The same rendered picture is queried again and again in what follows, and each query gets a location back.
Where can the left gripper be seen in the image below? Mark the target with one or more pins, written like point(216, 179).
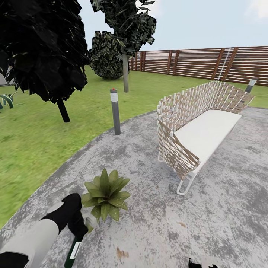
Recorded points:
point(78, 228)

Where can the garden chair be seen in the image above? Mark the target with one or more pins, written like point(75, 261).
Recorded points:
point(193, 123)

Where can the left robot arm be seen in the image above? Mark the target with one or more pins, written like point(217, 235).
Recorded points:
point(30, 249)

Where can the tree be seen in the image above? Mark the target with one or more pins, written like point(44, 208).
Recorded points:
point(79, 37)
point(132, 30)
point(37, 40)

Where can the insectifuge atomizer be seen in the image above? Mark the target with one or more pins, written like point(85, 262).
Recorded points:
point(72, 254)

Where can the pot plant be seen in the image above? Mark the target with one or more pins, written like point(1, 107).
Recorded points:
point(105, 196)

